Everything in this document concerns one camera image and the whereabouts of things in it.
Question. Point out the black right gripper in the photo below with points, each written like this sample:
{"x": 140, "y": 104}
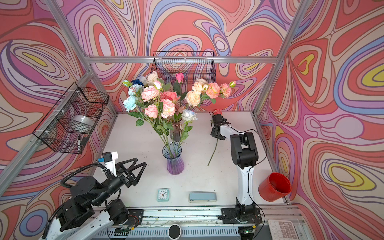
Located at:
{"x": 213, "y": 134}

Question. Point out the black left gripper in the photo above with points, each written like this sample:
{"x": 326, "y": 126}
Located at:
{"x": 127, "y": 180}

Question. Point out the red pink rose stem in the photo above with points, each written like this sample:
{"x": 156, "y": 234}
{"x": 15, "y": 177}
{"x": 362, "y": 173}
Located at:
{"x": 215, "y": 112}

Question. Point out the pink carnation stem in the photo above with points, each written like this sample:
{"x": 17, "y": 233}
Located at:
{"x": 212, "y": 91}

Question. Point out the cream carnation stem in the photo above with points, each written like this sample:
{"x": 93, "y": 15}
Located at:
{"x": 193, "y": 97}

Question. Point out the pink grey glass vase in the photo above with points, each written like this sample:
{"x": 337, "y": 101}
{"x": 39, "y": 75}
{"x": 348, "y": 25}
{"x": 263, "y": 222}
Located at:
{"x": 176, "y": 133}

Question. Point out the purple glass vase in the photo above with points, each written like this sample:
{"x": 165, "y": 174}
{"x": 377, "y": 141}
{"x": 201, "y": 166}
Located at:
{"x": 173, "y": 154}

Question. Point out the coral pink rose stem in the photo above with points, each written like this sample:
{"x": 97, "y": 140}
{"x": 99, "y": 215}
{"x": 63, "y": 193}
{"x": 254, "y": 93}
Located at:
{"x": 172, "y": 96}

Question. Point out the magenta rose stem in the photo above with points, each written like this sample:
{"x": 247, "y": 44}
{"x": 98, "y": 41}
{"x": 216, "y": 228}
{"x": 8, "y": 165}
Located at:
{"x": 178, "y": 83}

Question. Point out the light blue carnation stem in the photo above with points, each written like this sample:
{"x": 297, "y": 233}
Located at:
{"x": 133, "y": 104}

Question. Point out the blue rose stem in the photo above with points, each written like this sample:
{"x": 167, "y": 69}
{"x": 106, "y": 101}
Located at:
{"x": 137, "y": 82}

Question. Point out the pink ranunculus spray stem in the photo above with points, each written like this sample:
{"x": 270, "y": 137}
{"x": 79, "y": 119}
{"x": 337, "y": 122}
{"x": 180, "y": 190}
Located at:
{"x": 167, "y": 109}

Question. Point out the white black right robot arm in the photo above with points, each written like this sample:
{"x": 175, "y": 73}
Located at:
{"x": 245, "y": 156}

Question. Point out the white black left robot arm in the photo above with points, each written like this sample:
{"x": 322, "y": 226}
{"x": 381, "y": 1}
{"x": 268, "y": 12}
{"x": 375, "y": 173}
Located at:
{"x": 88, "y": 211}

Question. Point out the small teal alarm clock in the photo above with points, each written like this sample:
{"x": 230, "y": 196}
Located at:
{"x": 163, "y": 195}

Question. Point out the black marker in basket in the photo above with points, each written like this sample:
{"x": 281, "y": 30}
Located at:
{"x": 79, "y": 150}

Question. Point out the round black white sensor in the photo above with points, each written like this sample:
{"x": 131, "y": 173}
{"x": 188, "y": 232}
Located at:
{"x": 174, "y": 232}

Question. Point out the red plastic cup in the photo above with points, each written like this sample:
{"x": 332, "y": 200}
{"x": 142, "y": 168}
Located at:
{"x": 274, "y": 187}

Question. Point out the white calculator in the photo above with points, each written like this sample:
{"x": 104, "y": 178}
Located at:
{"x": 282, "y": 230}

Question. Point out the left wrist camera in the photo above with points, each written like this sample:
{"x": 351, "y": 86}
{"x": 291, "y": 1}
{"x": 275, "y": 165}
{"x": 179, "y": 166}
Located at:
{"x": 108, "y": 159}

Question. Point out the black wire basket back wall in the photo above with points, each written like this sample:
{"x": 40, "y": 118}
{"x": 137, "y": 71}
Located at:
{"x": 192, "y": 64}

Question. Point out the black wire basket wall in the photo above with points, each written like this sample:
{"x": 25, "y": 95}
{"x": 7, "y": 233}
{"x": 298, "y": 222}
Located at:
{"x": 192, "y": 64}
{"x": 78, "y": 112}

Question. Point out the black wire basket left wall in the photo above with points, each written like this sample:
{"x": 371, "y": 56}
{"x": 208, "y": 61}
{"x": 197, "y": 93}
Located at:
{"x": 78, "y": 112}

